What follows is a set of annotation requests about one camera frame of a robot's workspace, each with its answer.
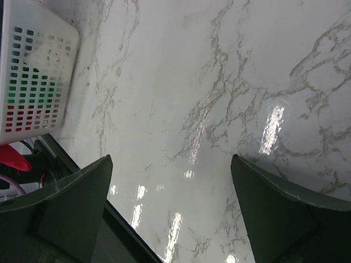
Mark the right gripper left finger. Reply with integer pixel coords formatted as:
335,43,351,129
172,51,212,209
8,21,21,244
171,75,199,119
1,155,113,262

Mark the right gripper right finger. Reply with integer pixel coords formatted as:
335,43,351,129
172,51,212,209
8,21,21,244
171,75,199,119
230,155,350,262

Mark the white plastic laundry basket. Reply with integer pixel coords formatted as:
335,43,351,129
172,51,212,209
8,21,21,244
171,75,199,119
1,1,80,145

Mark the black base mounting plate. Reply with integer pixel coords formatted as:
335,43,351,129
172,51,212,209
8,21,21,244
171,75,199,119
0,134,162,263

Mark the red t shirt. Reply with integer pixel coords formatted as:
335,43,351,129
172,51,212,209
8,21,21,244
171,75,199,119
0,104,52,173

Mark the green t shirt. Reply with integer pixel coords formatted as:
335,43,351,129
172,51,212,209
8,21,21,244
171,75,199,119
5,65,58,105

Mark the grey blue t shirt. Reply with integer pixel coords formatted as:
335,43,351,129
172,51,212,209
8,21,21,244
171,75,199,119
0,0,35,66

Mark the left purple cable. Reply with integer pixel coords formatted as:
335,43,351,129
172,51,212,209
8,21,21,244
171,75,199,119
0,175,27,197

